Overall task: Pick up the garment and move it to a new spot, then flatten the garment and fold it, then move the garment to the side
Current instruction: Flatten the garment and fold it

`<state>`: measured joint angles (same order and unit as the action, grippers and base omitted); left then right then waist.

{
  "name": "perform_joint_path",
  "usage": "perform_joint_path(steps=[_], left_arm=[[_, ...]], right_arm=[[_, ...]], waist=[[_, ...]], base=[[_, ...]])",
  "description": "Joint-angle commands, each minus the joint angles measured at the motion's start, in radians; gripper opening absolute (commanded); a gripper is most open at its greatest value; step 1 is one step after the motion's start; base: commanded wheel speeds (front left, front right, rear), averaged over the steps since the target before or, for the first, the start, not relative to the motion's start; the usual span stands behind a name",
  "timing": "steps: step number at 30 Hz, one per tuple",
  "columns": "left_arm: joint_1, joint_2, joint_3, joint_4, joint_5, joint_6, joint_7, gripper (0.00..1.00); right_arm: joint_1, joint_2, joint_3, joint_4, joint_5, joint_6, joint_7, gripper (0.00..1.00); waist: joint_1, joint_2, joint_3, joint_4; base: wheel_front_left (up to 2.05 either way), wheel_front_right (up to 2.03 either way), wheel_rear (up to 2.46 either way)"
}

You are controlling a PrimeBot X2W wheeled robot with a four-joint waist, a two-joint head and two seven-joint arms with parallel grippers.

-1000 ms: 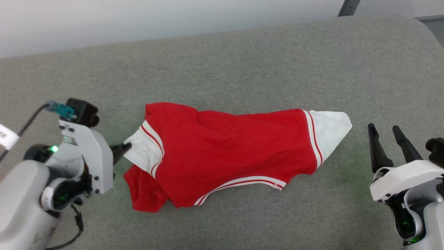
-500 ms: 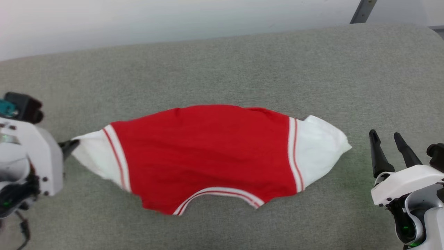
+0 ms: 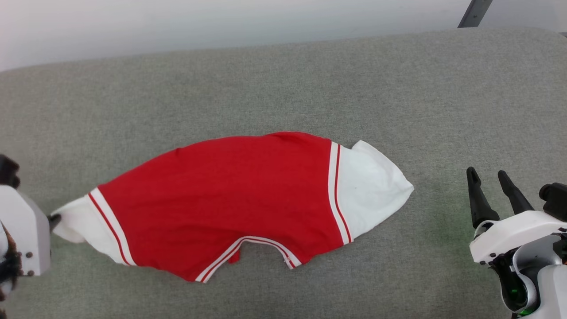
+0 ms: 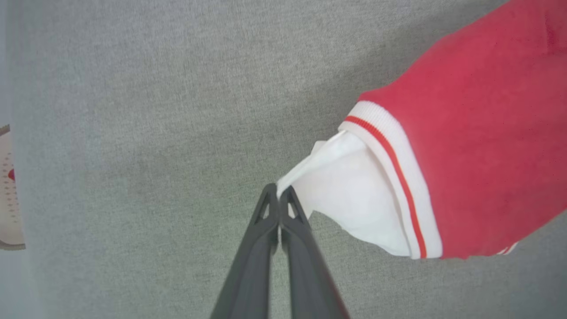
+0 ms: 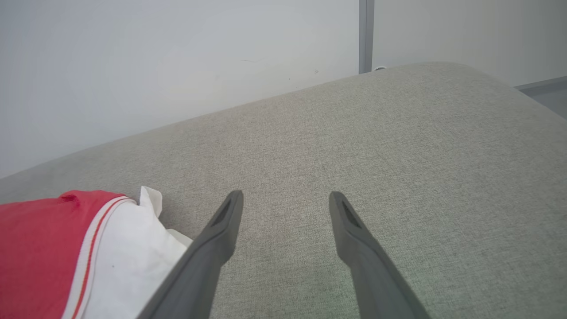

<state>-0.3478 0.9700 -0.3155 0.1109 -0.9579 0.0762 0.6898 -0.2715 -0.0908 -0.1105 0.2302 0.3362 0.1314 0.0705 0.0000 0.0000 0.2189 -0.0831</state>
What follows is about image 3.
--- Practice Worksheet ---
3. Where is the dark grey metal leg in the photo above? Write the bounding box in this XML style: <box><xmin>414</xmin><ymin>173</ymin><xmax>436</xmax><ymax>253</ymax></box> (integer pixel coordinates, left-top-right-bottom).
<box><xmin>458</xmin><ymin>0</ymin><xmax>493</xmax><ymax>28</ymax></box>

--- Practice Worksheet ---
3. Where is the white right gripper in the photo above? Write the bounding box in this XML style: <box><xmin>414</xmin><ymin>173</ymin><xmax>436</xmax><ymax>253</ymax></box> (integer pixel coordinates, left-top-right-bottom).
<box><xmin>466</xmin><ymin>167</ymin><xmax>567</xmax><ymax>266</ymax></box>

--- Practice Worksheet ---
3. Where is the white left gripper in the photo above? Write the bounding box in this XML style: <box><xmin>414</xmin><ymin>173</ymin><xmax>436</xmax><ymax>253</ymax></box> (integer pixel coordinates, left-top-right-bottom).
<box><xmin>0</xmin><ymin>185</ymin><xmax>62</xmax><ymax>277</ymax></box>

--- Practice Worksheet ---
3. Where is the red and white shirt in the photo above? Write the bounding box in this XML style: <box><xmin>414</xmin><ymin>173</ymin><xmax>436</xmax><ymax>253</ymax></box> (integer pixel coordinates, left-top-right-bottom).
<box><xmin>51</xmin><ymin>131</ymin><xmax>415</xmax><ymax>283</ymax></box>

